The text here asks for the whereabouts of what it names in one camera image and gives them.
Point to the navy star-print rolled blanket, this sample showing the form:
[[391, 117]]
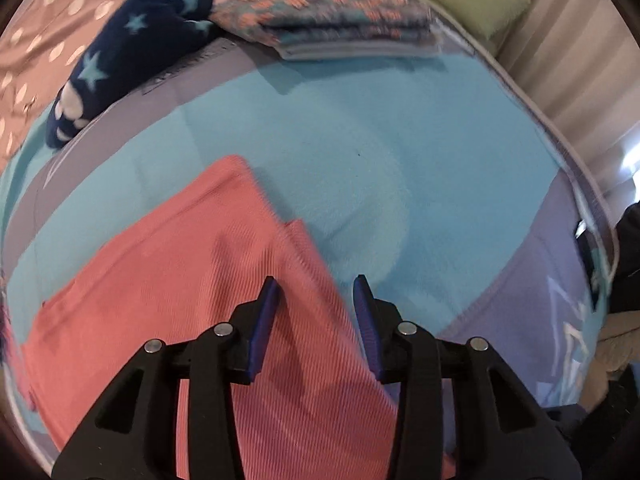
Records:
[[115, 60]]

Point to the pink polka dot sheet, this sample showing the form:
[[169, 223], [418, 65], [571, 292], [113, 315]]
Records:
[[40, 20]]

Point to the grey pleated curtain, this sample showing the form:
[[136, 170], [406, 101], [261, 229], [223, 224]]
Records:
[[575, 60]]

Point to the teal and purple bedspread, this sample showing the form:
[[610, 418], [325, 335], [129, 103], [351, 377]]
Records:
[[400, 150]]

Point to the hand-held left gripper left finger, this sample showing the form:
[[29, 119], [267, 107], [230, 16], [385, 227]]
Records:
[[260, 325]]

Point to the stack of patterned clothes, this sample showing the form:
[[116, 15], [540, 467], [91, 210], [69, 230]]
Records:
[[340, 17]]

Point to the pink long-sleeved shirt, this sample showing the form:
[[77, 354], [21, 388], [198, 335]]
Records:
[[165, 270]]

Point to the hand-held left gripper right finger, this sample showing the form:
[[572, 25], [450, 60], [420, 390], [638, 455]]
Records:
[[370, 325]]

